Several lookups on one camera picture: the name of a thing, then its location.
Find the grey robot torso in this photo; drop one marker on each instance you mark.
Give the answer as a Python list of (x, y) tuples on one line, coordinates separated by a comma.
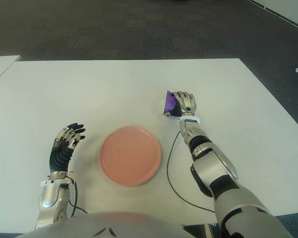
[(109, 225)]

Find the white floor strip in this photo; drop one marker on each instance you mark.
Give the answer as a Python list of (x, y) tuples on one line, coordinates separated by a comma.
[(285, 10)]

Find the white neighbouring table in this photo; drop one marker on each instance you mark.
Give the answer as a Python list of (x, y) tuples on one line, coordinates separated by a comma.
[(0, 67)]

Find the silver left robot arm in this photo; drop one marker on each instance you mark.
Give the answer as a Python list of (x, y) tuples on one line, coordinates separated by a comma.
[(51, 193)]

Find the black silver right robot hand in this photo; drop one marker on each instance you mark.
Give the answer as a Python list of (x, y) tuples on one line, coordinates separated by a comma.
[(188, 104)]

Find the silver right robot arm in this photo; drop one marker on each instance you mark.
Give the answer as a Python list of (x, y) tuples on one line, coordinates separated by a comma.
[(221, 173)]

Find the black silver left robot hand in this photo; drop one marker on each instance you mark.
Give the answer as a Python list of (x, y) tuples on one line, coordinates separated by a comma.
[(58, 158)]

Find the purple tissue paper pack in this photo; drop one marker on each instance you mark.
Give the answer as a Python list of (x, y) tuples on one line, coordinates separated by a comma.
[(170, 101)]

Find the pink round plate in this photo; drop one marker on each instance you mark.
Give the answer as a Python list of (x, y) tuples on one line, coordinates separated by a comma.
[(130, 156)]

